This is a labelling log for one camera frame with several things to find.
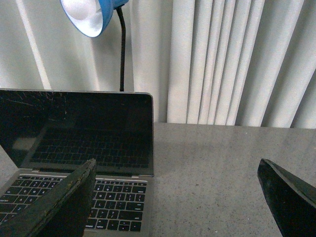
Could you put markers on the blue desk lamp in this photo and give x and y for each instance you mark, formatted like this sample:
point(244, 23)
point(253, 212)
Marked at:
point(91, 17)

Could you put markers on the white pleated curtain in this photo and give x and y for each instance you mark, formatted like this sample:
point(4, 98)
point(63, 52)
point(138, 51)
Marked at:
point(224, 62)

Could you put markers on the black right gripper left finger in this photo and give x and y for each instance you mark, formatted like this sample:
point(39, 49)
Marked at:
point(61, 212)

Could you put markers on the grey laptop computer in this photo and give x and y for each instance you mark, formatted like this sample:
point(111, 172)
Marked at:
point(49, 133)

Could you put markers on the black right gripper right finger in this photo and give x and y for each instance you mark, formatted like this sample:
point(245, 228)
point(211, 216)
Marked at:
point(291, 200)

